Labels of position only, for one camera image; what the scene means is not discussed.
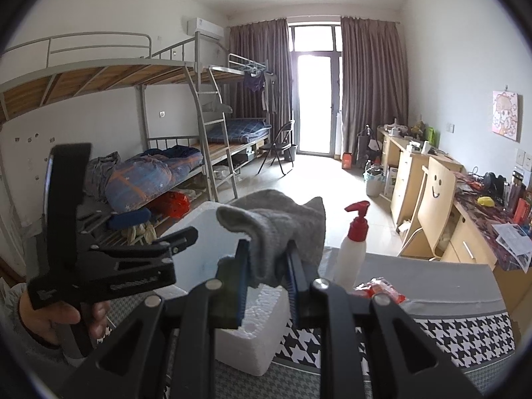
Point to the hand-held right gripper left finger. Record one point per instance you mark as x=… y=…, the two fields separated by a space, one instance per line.
x=242 y=307

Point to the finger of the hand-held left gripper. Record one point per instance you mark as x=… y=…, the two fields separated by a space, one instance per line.
x=174 y=242

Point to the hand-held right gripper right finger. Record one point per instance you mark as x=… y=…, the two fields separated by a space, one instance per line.
x=294 y=299

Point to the white foam box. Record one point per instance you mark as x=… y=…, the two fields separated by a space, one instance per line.
x=195 y=216

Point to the grey sock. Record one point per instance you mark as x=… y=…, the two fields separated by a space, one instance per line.
x=282 y=228

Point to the person's left forearm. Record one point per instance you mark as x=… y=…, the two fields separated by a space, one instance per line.
x=23 y=347

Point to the person's left hand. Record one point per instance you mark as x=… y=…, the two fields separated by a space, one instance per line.
x=50 y=324

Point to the red plastic bag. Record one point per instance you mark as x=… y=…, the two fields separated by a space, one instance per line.
x=170 y=203

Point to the crumpled grey-blue bedding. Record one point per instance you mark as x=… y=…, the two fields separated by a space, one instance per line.
x=99 y=174

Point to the rolled blue patterned quilt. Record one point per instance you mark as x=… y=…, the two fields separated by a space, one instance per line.
x=141 y=178

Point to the white pump bottle red cap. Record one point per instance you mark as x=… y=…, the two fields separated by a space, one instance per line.
x=353 y=257

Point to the red snack packet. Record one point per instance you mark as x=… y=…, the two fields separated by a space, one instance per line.
x=384 y=290

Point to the blue bed mattress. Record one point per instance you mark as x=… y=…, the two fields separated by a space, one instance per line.
x=237 y=129

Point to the grey metal bunk bed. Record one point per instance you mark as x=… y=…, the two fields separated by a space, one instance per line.
x=232 y=72
x=104 y=72

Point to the white bucket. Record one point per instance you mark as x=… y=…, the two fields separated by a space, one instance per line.
x=374 y=185

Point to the black folding chair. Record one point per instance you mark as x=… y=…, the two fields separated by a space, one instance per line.
x=278 y=145

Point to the orange box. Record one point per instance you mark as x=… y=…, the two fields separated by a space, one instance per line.
x=347 y=161

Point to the houndstooth tablecloth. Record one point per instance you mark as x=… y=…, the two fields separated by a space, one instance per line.
x=453 y=336

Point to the long wooden desk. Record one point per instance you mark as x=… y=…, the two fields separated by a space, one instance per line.
x=409 y=178

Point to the wooden chair smiley face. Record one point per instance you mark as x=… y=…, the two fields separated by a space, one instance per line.
x=434 y=199

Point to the hanging dark clothes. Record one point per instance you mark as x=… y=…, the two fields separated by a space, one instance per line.
x=254 y=83

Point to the glass balcony door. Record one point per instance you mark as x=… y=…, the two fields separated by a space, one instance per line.
x=314 y=99

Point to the brown curtain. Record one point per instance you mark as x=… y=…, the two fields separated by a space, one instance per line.
x=257 y=50
x=370 y=79

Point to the green box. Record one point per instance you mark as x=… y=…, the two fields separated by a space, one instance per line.
x=431 y=136

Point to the yellow object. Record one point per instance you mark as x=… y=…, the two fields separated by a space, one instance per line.
x=485 y=201

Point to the white air conditioner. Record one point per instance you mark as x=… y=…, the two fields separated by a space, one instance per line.
x=204 y=29

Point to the printed paper sheets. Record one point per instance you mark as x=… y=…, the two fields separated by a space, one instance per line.
x=513 y=241

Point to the group of bottles and cans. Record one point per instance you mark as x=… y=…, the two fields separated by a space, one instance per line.
x=517 y=195

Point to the white wall switch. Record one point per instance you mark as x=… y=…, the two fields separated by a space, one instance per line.
x=521 y=156

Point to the pink cartoon wall picture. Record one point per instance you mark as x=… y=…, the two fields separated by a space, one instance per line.
x=505 y=114

